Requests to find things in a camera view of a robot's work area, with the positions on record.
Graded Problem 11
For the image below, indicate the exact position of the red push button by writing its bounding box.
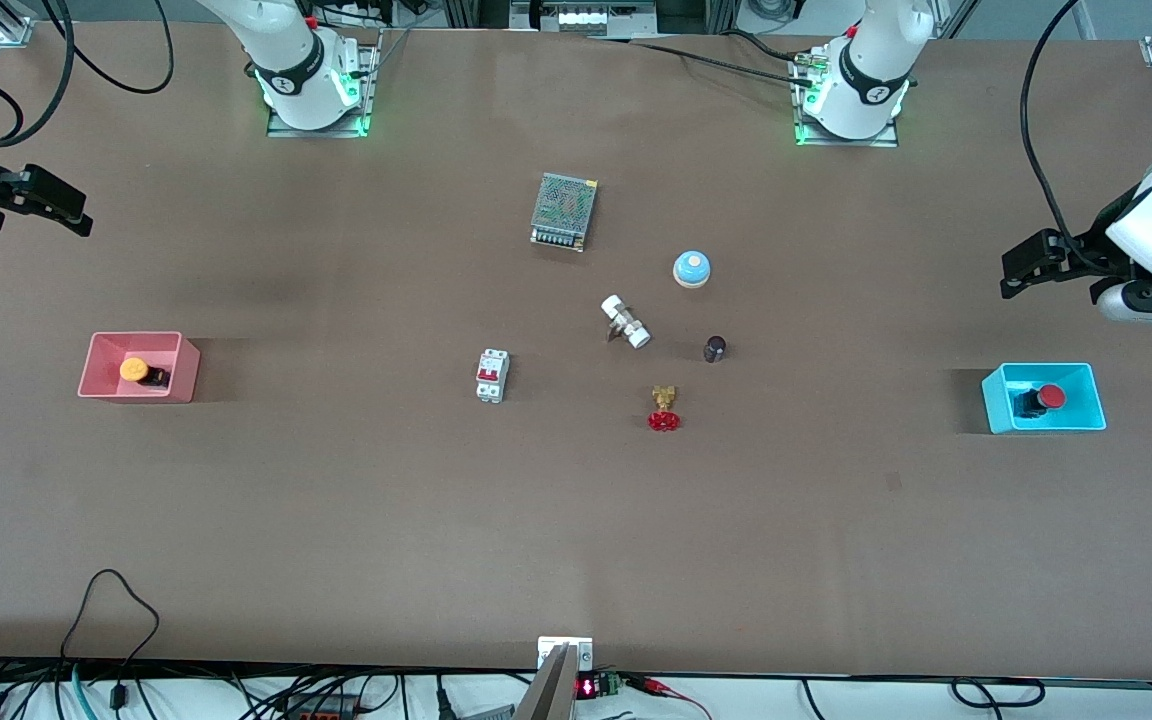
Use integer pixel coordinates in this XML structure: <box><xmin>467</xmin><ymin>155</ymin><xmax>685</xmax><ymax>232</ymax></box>
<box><xmin>1011</xmin><ymin>384</ymin><xmax>1068</xmax><ymax>420</ymax></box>

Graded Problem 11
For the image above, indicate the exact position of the yellow push button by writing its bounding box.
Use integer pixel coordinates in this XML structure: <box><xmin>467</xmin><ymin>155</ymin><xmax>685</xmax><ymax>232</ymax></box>
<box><xmin>119</xmin><ymin>357</ymin><xmax>171</xmax><ymax>390</ymax></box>

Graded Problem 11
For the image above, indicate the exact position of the blue plastic bin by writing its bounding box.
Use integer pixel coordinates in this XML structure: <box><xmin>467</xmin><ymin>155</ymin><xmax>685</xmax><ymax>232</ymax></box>
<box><xmin>981</xmin><ymin>362</ymin><xmax>1107</xmax><ymax>435</ymax></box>

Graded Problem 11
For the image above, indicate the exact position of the pink plastic bin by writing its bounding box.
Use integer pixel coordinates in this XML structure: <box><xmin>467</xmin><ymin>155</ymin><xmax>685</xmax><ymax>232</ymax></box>
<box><xmin>77</xmin><ymin>331</ymin><xmax>202</xmax><ymax>404</ymax></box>

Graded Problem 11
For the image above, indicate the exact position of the brass valve red handwheel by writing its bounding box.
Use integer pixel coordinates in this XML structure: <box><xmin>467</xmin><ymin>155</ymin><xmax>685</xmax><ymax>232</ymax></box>
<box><xmin>647</xmin><ymin>384</ymin><xmax>683</xmax><ymax>433</ymax></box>

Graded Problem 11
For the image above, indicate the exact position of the white pipe valve fitting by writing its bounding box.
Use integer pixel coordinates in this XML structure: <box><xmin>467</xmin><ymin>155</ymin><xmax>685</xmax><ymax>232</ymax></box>
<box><xmin>601</xmin><ymin>294</ymin><xmax>653</xmax><ymax>350</ymax></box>

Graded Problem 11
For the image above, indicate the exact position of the white red circuit breaker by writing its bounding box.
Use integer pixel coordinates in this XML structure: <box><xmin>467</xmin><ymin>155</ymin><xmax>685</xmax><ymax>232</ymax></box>
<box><xmin>476</xmin><ymin>348</ymin><xmax>511</xmax><ymax>404</ymax></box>

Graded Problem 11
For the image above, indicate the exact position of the metal mesh power supply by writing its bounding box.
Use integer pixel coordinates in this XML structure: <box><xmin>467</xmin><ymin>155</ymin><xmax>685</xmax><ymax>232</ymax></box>
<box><xmin>530</xmin><ymin>172</ymin><xmax>599</xmax><ymax>253</ymax></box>

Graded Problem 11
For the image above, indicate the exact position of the black looping arm cable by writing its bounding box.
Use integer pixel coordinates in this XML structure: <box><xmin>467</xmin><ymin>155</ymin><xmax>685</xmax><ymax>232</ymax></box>
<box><xmin>36</xmin><ymin>0</ymin><xmax>176</xmax><ymax>97</ymax></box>

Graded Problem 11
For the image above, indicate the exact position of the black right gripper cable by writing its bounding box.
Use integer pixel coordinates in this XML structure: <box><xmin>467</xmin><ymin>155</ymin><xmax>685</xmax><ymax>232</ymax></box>
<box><xmin>0</xmin><ymin>0</ymin><xmax>77</xmax><ymax>149</ymax></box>

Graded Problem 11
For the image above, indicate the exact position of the thin black table cable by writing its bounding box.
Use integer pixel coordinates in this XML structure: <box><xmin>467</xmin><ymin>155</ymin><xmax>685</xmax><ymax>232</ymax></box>
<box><xmin>60</xmin><ymin>569</ymin><xmax>160</xmax><ymax>691</ymax></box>

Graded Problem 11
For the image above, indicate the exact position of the black cable to arm base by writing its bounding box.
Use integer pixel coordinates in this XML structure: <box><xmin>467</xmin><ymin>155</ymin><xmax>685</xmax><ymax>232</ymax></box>
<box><xmin>584</xmin><ymin>30</ymin><xmax>819</xmax><ymax>89</ymax></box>

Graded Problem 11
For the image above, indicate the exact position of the black coiled floor cable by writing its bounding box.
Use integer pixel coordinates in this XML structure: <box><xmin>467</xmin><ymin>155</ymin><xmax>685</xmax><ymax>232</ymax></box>
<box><xmin>800</xmin><ymin>677</ymin><xmax>1048</xmax><ymax>712</ymax></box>

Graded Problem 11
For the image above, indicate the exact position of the aluminium frame equipment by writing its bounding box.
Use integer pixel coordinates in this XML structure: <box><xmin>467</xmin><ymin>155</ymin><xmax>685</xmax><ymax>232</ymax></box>
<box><xmin>509</xmin><ymin>0</ymin><xmax>659</xmax><ymax>37</ymax></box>

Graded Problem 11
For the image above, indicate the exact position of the red clip lead wire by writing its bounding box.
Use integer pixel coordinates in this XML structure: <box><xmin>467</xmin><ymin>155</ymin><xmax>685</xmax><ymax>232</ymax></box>
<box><xmin>634</xmin><ymin>677</ymin><xmax>713</xmax><ymax>720</ymax></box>

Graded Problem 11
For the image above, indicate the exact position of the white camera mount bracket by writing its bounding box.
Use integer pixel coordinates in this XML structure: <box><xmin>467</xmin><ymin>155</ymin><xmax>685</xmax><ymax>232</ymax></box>
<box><xmin>537</xmin><ymin>636</ymin><xmax>595</xmax><ymax>672</ymax></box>

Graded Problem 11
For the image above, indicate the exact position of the grey camera pole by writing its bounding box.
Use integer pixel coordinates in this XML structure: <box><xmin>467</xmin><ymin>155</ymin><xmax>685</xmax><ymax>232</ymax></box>
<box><xmin>513</xmin><ymin>645</ymin><xmax>578</xmax><ymax>720</ymax></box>

